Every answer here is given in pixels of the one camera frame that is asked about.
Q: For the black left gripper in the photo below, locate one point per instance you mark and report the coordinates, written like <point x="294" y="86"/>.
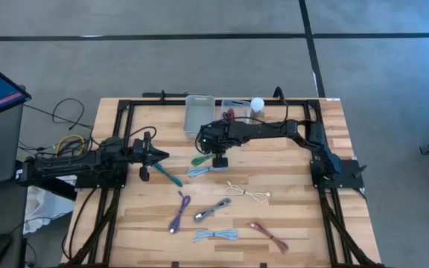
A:
<point x="143" y="152"/>

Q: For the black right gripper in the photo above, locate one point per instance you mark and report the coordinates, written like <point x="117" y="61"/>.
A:
<point x="216" y="137"/>

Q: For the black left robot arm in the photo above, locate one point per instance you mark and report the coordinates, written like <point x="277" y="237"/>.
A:
<point x="76" y="165"/>

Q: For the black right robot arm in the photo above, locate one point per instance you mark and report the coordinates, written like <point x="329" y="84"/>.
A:
<point x="259" y="132"/>

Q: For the frosted plastic bin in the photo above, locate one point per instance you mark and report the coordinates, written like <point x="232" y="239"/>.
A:
<point x="199" y="115"/>

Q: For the clear plastic bin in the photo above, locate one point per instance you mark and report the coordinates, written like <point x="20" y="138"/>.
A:
<point x="240" y="109"/>

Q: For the white light bulb on base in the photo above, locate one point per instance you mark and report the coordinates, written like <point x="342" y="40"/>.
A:
<point x="257" y="104"/>

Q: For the white plastic bag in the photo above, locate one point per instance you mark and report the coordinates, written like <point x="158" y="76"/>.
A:
<point x="43" y="208"/>

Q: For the grey desk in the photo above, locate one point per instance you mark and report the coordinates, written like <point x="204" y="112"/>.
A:
<point x="6" y="149"/>

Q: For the black aluminium table frame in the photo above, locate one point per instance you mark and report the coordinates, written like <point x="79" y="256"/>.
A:
<point x="155" y="102"/>

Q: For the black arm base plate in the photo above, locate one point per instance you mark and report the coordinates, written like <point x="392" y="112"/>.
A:
<point x="348" y="182"/>
<point x="99" y="183"/>

